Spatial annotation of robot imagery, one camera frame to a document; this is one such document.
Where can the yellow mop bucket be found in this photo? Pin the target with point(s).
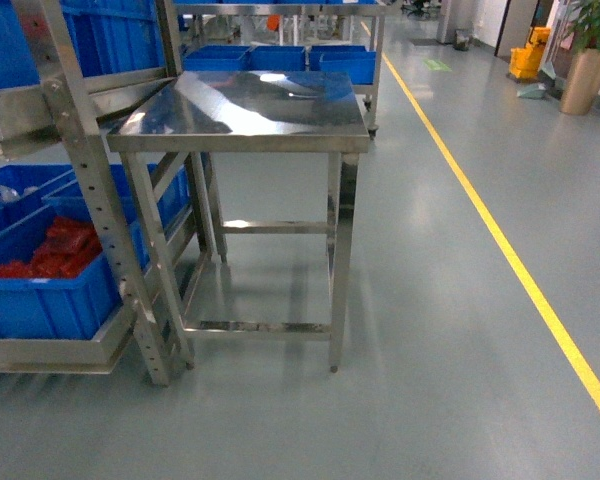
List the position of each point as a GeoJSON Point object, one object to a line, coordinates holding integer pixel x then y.
{"type": "Point", "coordinates": [525, 62]}

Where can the small stainless steel table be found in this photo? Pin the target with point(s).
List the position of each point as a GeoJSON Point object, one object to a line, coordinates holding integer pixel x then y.
{"type": "Point", "coordinates": [203, 113]}

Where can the gold planter with plant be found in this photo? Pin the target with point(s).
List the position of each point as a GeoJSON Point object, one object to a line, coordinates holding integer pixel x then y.
{"type": "Point", "coordinates": [583, 79]}

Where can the stainless steel shelf rack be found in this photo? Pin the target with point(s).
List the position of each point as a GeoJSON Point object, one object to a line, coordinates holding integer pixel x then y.
{"type": "Point", "coordinates": [84, 258]}

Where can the blue bin with red parts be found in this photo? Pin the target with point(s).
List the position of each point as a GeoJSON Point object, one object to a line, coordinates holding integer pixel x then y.
{"type": "Point", "coordinates": [41, 308]}

